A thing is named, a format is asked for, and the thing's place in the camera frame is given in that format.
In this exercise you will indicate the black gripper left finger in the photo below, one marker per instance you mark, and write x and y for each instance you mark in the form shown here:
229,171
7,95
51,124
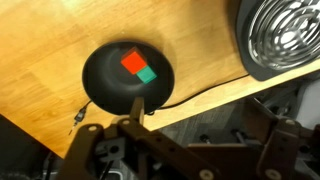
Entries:
100,156

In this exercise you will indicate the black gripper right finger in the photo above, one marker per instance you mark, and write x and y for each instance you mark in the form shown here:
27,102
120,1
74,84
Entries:
286,153

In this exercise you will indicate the large red cube block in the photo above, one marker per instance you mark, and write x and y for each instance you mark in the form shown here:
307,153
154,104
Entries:
133,61

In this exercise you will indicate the black round bowl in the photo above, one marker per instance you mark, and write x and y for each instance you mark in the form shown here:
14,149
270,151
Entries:
110,86

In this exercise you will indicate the green wooden block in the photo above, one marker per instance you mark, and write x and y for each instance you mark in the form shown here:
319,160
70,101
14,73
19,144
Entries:
146,75

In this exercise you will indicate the black electric hot plate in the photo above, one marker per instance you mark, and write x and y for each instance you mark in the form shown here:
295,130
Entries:
283,36

